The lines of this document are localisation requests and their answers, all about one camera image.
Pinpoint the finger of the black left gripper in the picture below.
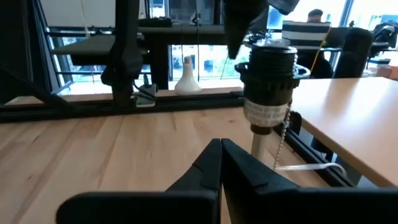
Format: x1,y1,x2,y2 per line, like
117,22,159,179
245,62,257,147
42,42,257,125
267,0,301,16
223,0,270,60

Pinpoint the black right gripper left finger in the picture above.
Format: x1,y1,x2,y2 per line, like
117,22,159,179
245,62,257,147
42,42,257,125
55,138,223,224

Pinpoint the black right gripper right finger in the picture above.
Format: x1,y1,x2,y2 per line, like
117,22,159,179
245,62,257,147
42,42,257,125
221,138,398,224

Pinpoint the wooden base table lamp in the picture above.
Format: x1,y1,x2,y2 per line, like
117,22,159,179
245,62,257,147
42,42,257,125
234,39,312,170

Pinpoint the white lightbulb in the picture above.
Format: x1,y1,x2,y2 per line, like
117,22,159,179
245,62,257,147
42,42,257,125
174,55,203,96

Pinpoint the seated person by window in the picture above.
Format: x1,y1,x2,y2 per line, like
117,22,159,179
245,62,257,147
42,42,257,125
298,8,334,79

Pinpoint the black bag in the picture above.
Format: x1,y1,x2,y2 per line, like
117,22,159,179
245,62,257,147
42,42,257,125
371,20,398,48

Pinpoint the dark grey side desk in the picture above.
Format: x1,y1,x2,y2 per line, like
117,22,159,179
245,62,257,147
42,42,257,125
50,17,226,91

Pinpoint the clear lamp cord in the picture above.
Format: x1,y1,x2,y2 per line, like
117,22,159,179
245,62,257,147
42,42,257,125
274,162,348,179

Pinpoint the black aluminium table frame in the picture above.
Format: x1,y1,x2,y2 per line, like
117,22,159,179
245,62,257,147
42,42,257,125
0,63,357,188

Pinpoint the white frame bracket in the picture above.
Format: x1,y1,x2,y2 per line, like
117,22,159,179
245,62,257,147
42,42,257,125
132,83,158,108

